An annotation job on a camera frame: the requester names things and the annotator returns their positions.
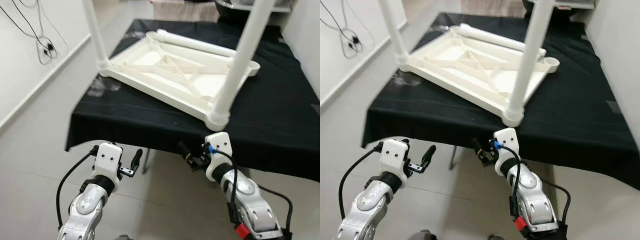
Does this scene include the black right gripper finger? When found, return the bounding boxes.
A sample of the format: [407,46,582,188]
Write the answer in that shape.
[471,137,487,161]
[178,141,195,166]

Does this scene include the white plastic table leg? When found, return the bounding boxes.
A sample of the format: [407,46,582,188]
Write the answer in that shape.
[207,0,277,126]
[457,24,547,57]
[81,0,112,71]
[377,0,411,66]
[156,29,238,58]
[502,0,556,127]

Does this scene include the white plastic children table top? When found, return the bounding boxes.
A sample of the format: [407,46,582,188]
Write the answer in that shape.
[397,24,561,121]
[97,29,261,132]

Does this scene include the black table cloth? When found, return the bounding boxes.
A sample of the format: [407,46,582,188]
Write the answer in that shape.
[361,12,640,191]
[65,19,321,182]

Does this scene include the beige woven cloth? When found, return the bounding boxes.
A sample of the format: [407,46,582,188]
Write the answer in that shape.
[460,0,526,16]
[150,0,218,22]

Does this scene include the clear plastic storage box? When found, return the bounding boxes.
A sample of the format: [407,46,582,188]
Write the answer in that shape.
[230,0,293,13]

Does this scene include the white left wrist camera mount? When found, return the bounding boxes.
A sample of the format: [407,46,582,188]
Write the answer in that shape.
[378,139,411,187]
[93,142,124,193]

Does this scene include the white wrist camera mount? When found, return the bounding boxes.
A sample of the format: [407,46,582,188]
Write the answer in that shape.
[492,127,521,176]
[93,142,124,193]
[205,131,233,181]
[378,139,411,187]

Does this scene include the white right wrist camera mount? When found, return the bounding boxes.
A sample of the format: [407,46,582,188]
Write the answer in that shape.
[492,127,521,176]
[205,131,233,181]

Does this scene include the black floor power cable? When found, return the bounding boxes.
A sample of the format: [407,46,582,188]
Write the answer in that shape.
[0,0,68,66]
[320,0,368,60]

